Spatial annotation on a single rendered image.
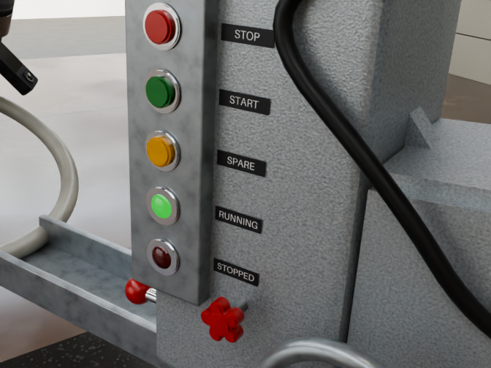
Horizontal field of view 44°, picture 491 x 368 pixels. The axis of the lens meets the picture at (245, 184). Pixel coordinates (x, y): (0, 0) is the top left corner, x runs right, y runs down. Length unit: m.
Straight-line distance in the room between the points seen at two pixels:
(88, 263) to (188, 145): 0.47
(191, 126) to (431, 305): 0.23
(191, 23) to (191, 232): 0.18
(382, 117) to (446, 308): 0.15
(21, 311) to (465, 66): 6.27
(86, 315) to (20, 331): 1.94
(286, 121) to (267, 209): 0.08
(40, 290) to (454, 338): 0.54
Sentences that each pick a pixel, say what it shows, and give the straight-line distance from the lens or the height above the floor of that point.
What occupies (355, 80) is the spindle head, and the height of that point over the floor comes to 1.48.
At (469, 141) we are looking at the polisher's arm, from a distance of 0.56.
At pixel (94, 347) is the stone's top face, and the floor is 0.85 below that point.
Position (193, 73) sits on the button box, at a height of 1.47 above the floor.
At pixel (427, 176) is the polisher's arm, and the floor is 1.41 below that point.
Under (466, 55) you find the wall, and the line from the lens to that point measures 7.94.
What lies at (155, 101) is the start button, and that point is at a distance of 0.50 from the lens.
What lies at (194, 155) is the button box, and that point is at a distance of 0.50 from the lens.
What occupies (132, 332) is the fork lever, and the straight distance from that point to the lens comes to 0.75.
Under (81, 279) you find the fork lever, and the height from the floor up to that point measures 1.11.
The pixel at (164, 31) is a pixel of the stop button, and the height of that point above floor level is 1.50.
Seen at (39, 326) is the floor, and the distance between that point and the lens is 2.74.
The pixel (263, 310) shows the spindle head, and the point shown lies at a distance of 0.54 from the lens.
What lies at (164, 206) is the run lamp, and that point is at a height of 1.35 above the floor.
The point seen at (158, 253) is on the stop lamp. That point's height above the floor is 1.30.
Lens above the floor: 1.58
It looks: 23 degrees down
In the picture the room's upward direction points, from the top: 3 degrees clockwise
